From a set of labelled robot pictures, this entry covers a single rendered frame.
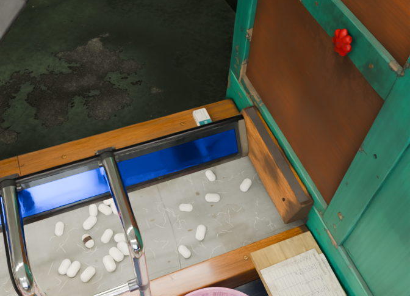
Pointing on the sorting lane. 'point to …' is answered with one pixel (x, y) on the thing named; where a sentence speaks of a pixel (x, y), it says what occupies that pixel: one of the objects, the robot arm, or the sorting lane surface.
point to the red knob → (341, 41)
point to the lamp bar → (132, 168)
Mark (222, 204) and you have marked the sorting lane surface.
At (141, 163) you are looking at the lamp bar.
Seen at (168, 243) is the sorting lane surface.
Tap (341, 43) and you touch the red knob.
